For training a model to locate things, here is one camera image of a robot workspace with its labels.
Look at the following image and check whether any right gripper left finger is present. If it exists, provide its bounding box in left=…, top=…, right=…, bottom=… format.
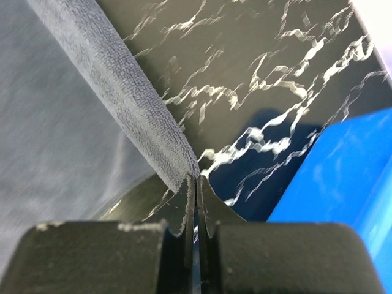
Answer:
left=146, top=176, right=195, bottom=293

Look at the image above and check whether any dark grey-blue towel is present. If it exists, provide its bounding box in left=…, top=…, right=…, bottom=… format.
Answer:
left=0, top=0, right=200, bottom=270

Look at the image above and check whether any blue plastic bin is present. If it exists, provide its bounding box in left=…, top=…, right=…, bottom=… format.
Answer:
left=268, top=108, right=391, bottom=293

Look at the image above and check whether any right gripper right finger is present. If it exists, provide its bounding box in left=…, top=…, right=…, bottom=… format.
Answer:
left=196, top=176, right=246, bottom=293

